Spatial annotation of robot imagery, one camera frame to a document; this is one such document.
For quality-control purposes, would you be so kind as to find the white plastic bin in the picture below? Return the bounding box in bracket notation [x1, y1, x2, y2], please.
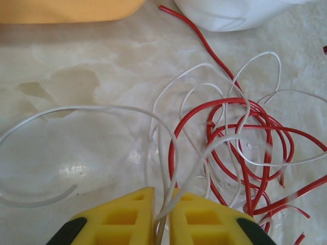
[173, 0, 303, 33]

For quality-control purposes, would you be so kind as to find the thin red cable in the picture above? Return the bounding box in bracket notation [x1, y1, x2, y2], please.
[255, 178, 327, 223]

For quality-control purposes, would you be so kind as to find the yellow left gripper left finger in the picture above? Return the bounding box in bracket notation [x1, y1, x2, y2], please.
[45, 187, 156, 245]

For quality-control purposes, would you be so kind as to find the orange plastic bin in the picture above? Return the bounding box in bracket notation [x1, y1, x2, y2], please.
[0, 0, 146, 25]

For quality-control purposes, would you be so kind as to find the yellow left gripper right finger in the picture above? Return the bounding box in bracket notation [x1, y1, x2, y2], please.
[168, 188, 278, 245]

